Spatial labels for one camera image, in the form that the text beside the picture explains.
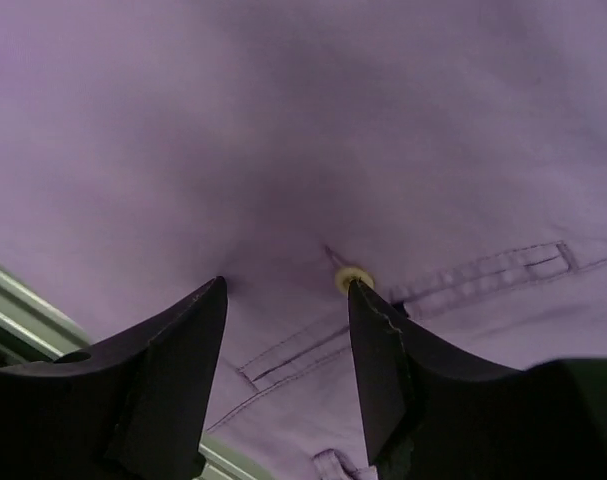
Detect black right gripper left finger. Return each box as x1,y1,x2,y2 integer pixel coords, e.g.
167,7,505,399
0,277,228,480

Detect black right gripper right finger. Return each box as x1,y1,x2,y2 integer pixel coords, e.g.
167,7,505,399
348,280,607,479

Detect purple trousers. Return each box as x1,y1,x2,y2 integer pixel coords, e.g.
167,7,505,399
0,1,607,479

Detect aluminium rail frame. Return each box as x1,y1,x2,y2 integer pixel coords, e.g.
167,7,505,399
0,265,272,479

